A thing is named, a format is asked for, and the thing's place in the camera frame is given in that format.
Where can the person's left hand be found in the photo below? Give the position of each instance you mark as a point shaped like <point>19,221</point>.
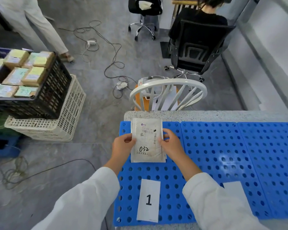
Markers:
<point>122,149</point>

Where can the person's right hand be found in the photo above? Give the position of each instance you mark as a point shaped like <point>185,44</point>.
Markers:
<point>174,147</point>

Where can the person's left forearm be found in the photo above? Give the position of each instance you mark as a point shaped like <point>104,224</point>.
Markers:
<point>86,201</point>

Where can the person's right forearm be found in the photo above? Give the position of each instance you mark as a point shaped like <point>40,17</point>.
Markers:
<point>213,203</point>

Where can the white paper sheets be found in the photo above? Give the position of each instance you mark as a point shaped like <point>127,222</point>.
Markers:
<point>169,100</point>

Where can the orange seat cushion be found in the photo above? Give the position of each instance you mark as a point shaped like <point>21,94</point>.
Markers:
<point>137,102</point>

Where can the cream plastic crate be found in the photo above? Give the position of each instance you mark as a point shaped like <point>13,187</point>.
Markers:
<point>69,117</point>

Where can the white power strip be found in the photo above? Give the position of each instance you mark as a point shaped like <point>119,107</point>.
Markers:
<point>122,85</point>
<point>91,42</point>

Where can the white headset device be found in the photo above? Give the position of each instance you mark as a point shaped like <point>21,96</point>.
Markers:
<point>144,81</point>

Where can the black plastic crate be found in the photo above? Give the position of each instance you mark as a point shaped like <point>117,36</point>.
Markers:
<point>50,93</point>

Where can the black office chair patterned back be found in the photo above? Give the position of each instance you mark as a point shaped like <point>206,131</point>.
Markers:
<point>199,45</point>

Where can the green plastic crate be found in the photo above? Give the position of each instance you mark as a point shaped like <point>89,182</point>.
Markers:
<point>0,124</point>

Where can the pile of taped parcels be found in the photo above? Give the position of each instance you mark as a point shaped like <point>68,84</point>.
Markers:
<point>19,74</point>

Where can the black mesh office chair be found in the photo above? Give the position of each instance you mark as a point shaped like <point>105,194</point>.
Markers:
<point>145,11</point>

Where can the small yellow desk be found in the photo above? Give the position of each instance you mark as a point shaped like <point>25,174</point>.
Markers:
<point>184,2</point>

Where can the white cloth on chair seat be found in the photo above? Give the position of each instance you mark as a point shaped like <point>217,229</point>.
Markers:
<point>144,5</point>

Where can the navy blue plastic crate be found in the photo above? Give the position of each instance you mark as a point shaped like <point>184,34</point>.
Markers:
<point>0,50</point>

